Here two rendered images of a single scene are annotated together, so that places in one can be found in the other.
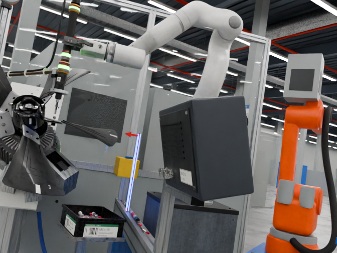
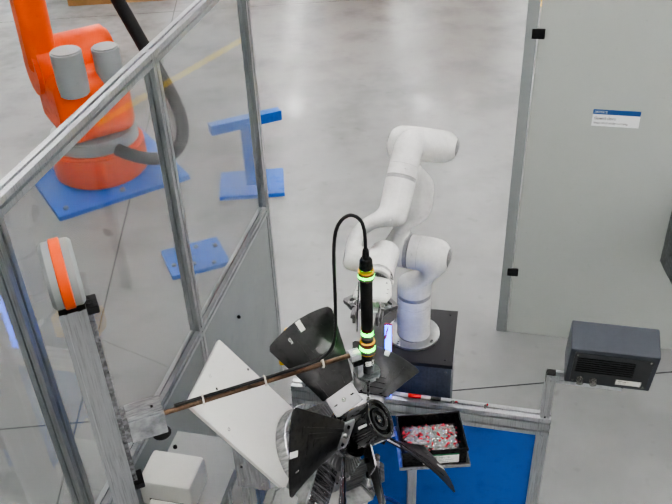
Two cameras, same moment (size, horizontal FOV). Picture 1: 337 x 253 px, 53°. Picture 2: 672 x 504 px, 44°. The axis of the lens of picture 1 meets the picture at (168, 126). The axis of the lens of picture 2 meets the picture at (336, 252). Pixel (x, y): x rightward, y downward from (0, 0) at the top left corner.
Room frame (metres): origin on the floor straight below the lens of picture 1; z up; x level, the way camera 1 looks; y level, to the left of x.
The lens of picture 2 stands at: (0.59, 1.99, 2.93)
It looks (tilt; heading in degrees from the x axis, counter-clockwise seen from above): 35 degrees down; 299
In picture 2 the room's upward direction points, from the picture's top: 3 degrees counter-clockwise
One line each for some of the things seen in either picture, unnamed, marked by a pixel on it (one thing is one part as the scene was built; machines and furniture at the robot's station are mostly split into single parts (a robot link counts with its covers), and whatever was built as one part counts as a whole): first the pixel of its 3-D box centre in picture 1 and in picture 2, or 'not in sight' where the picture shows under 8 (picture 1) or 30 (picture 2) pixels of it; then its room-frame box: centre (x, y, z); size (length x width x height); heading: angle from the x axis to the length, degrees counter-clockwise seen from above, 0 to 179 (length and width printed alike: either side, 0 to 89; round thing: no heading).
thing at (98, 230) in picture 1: (91, 221); (430, 439); (1.23, 0.22, 0.84); 0.22 x 0.17 x 0.07; 31
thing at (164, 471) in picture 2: not in sight; (171, 484); (1.85, 0.78, 0.91); 0.17 x 0.16 x 0.11; 15
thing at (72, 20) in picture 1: (69, 37); (366, 310); (1.34, 0.45, 1.53); 0.03 x 0.03 x 0.21
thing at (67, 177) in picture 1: (58, 171); not in sight; (1.38, 0.41, 0.98); 0.20 x 0.16 x 0.20; 15
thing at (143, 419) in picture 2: not in sight; (143, 419); (1.75, 0.93, 1.39); 0.10 x 0.07 x 0.08; 50
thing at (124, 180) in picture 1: (122, 187); not in sight; (1.72, 0.18, 0.92); 0.03 x 0.03 x 0.12; 15
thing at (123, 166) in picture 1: (126, 168); not in sight; (1.72, 0.18, 1.02); 0.16 x 0.10 x 0.11; 15
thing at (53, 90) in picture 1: (59, 81); (364, 362); (1.35, 0.46, 1.34); 0.09 x 0.07 x 0.10; 50
